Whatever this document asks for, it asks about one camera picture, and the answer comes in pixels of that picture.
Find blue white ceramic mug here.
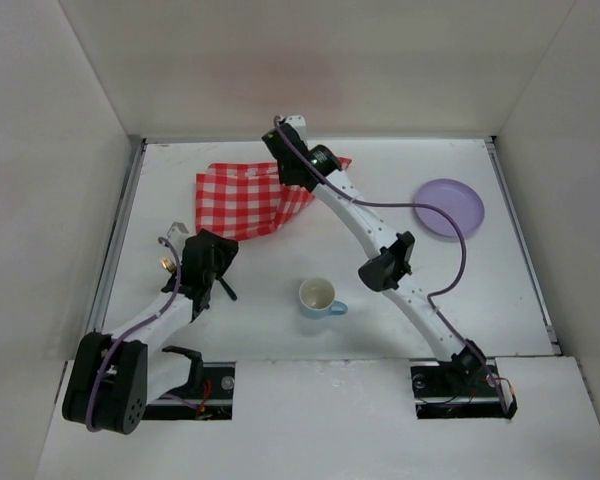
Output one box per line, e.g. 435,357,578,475
298,278,348,319

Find aluminium table rail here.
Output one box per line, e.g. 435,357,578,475
77,134,146,342
484,136,563,356

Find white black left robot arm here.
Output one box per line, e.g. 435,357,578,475
61,229,239,435

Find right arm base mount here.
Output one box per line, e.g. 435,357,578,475
410,364,518,420

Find left aluminium table rail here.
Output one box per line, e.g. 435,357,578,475
77,134,146,342

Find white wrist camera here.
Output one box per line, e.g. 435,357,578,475
167,222,189,239
285,115,307,137

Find right aluminium table rail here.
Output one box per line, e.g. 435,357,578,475
484,136,563,356

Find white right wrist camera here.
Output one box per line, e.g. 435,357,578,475
285,115,307,137

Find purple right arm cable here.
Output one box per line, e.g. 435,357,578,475
272,115,511,416

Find black handled gold fork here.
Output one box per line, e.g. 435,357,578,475
160,257,177,274

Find black handled gold knife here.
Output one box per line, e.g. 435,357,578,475
218,278,238,301

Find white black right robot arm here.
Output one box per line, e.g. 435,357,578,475
262,116,498,390

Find lilac plastic plate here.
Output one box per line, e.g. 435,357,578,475
413,178,485,239

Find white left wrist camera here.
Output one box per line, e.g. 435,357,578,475
167,222,189,239

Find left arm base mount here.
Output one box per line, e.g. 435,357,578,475
143,363,236,421

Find red white checkered cloth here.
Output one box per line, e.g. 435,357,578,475
194,157,354,244

